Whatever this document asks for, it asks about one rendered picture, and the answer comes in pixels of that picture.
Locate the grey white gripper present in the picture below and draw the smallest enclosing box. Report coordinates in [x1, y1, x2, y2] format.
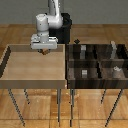
[30, 32, 59, 51]

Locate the brown bread loaf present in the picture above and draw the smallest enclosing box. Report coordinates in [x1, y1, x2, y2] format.
[39, 48, 50, 55]

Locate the dark wooden compartment bin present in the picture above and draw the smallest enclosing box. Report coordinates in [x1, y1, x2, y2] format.
[65, 42, 128, 90]

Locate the light wooden bin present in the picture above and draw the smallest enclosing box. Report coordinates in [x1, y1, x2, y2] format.
[0, 43, 69, 90]

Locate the small dark diamond marker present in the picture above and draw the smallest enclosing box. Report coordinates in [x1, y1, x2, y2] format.
[74, 38, 81, 45]

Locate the tall grey carton shape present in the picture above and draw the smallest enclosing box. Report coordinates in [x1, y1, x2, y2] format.
[79, 45, 87, 60]

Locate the small grey cube shape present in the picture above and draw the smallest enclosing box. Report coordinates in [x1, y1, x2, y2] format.
[81, 69, 89, 78]

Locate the grey metal table leg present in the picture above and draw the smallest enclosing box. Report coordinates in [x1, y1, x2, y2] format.
[7, 88, 26, 127]
[56, 88, 63, 127]
[22, 88, 31, 105]
[100, 88, 108, 105]
[69, 88, 76, 127]

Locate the tall grey box shape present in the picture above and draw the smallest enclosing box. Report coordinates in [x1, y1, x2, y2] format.
[110, 40, 119, 60]

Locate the small grey can shape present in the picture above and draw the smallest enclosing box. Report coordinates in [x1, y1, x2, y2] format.
[113, 65, 123, 74]

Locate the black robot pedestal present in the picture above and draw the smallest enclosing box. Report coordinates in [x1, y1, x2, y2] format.
[49, 12, 73, 45]

